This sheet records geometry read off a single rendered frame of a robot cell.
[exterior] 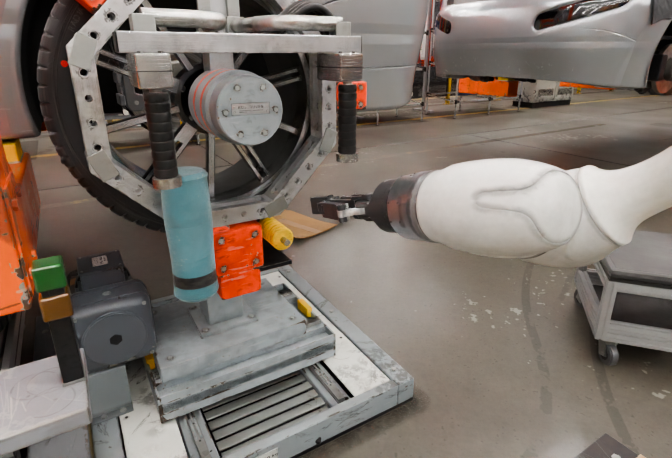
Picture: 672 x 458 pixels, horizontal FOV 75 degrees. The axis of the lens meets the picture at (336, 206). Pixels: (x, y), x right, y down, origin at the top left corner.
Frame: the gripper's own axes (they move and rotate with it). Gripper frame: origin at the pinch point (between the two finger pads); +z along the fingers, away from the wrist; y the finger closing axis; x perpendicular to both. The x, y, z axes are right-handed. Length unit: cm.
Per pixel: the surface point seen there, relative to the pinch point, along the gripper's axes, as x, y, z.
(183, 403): 47, 20, 48
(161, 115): -18.0, 22.6, 5.3
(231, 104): -19.8, 8.7, 11.7
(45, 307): 7.2, 42.1, 14.0
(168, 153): -12.4, 22.3, 6.8
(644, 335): 60, -102, -6
